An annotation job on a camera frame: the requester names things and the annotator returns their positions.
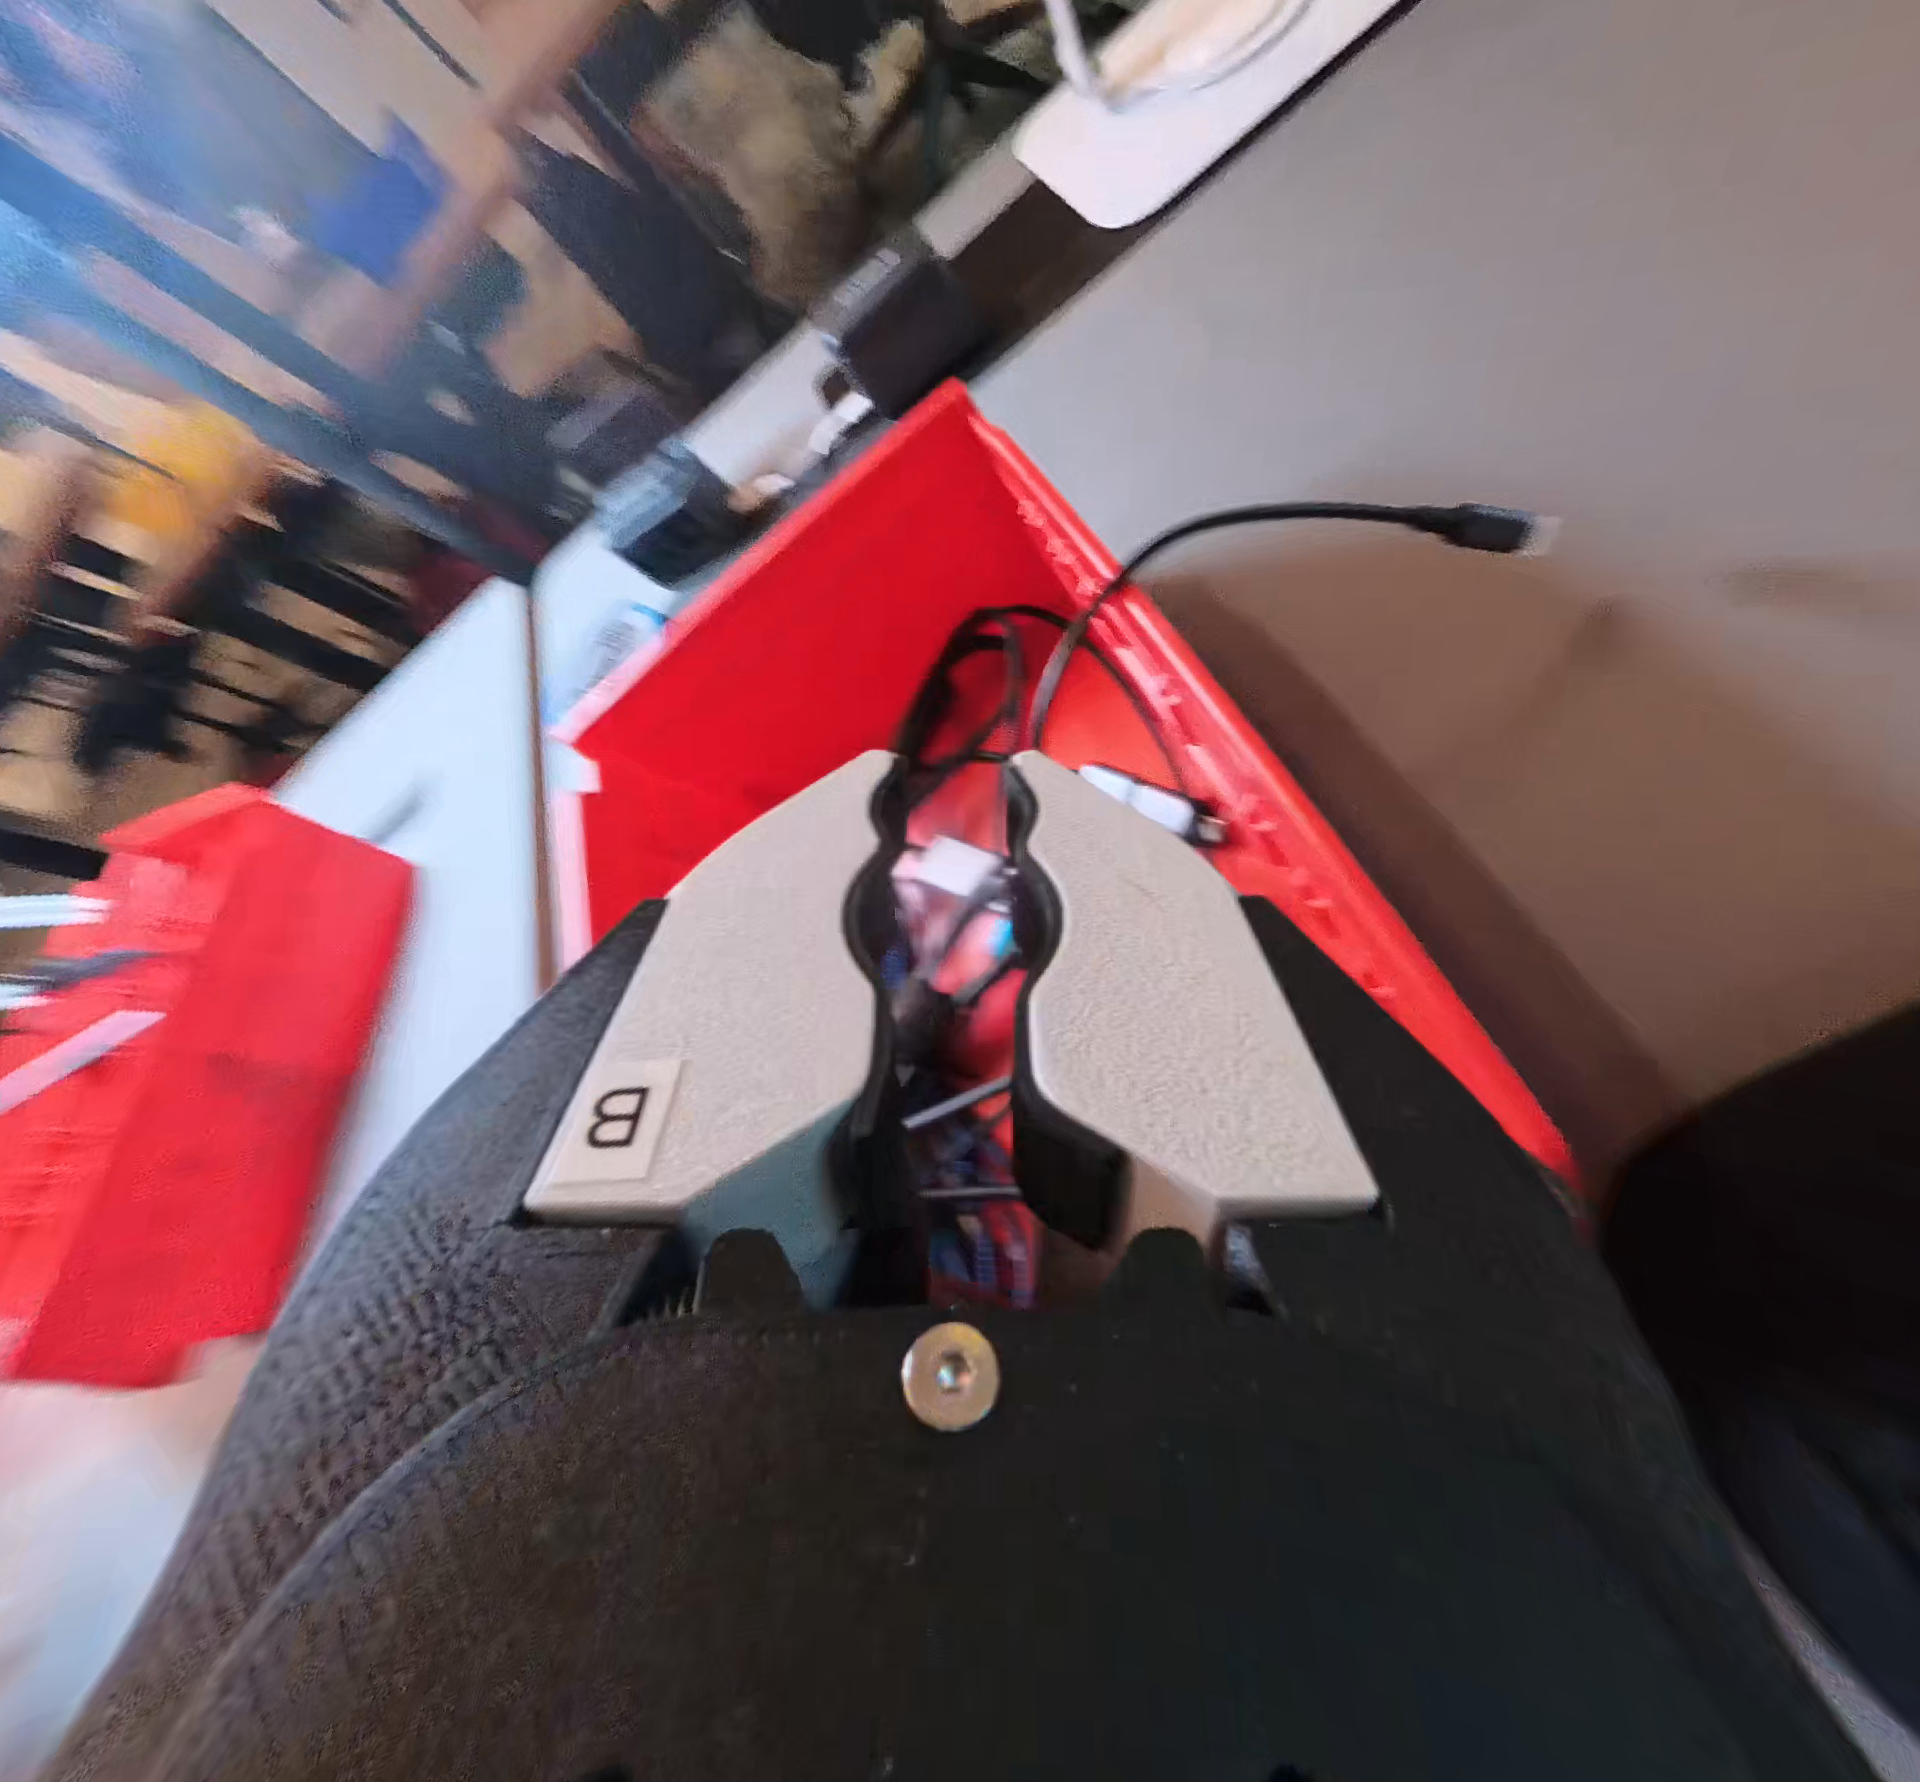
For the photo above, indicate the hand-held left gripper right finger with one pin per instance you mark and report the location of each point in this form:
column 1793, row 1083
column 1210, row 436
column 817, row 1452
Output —
column 1186, row 1032

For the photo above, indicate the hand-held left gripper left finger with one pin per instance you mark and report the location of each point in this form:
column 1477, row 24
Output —
column 720, row 1032

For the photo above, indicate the red plastic bin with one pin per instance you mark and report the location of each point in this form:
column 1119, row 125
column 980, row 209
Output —
column 224, row 1137
column 840, row 612

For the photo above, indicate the blue grey device box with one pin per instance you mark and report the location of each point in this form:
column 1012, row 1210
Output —
column 668, row 522

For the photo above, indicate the black mesh chair back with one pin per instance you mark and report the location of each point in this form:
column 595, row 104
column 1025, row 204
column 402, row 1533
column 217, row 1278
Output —
column 1771, row 1288

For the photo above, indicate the dark grey box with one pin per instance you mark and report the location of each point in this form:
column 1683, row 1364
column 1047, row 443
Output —
column 909, row 327

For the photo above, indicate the yellow plastic bin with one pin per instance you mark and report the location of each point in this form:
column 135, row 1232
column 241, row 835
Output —
column 187, row 477

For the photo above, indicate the white display stand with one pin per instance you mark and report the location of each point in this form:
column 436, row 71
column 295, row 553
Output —
column 1171, row 147

